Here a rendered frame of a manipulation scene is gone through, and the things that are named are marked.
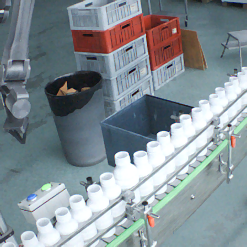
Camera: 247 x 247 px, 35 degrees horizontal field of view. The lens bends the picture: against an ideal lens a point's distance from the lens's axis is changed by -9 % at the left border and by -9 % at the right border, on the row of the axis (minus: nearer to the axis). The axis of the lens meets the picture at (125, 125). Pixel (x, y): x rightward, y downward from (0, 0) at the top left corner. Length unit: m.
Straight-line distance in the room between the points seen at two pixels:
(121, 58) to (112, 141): 1.91
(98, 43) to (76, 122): 0.82
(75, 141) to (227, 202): 1.22
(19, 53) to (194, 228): 1.78
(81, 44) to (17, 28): 2.60
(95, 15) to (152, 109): 1.60
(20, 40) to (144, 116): 1.08
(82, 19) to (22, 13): 2.49
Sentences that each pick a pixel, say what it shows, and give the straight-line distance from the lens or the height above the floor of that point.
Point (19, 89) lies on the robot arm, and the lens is 1.09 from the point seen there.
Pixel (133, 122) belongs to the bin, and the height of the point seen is 0.85.
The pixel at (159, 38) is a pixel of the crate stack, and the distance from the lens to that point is 4.22.
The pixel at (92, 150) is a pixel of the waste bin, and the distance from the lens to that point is 3.17.
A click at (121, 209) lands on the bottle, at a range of 1.14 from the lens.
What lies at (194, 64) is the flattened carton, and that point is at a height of 0.05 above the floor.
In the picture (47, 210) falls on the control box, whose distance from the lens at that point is 1.15.
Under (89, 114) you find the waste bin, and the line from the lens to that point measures 3.01.
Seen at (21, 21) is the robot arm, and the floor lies 1.58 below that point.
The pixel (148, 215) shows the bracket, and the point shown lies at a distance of 1.08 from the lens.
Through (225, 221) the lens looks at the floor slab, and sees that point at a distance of 2.60.
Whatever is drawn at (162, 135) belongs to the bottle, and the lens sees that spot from 1.25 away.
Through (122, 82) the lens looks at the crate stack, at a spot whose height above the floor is 0.33.
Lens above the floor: 1.79
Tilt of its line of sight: 29 degrees down
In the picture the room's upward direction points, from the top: 9 degrees counter-clockwise
